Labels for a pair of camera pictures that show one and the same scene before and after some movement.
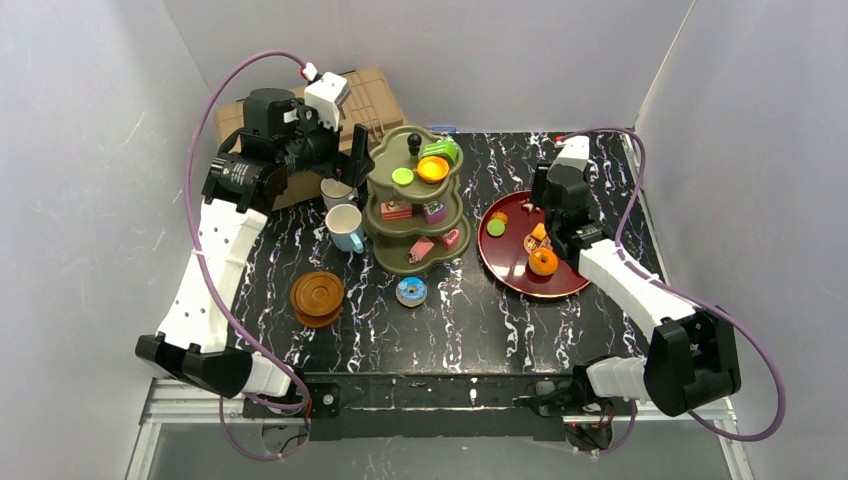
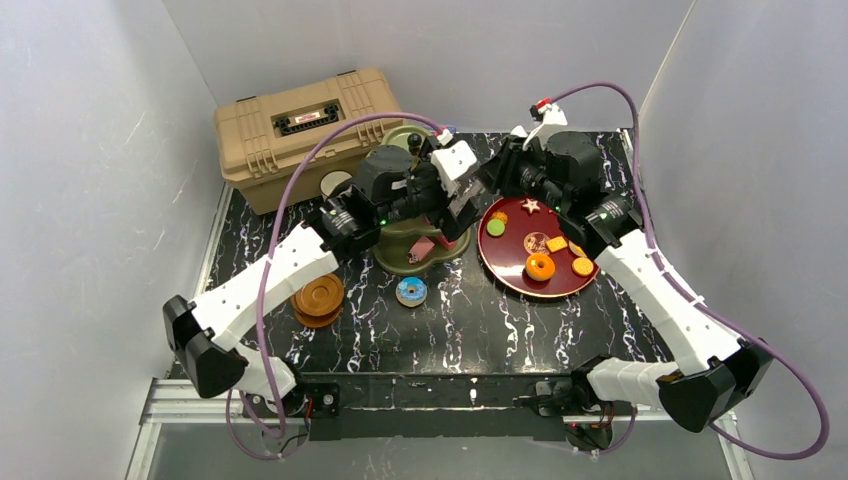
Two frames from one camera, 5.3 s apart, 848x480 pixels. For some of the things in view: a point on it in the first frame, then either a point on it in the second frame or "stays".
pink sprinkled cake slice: x=451 y=239 stays
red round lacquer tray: x=515 y=246 stays
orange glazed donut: x=542 y=261 stays
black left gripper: x=346 y=153 → x=453 y=212
